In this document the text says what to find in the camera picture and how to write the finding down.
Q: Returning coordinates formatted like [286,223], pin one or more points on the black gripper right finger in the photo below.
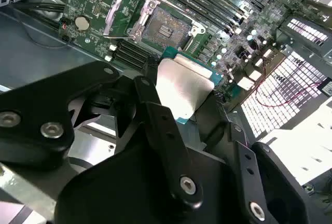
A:
[242,167]

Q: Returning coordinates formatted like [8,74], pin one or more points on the metal socket cover frame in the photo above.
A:
[112,15]

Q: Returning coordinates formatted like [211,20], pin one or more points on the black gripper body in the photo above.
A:
[124,187]

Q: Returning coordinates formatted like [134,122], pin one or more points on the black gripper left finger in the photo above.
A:
[39,99]

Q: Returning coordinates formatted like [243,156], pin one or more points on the silver-topped CPU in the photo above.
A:
[181,84]

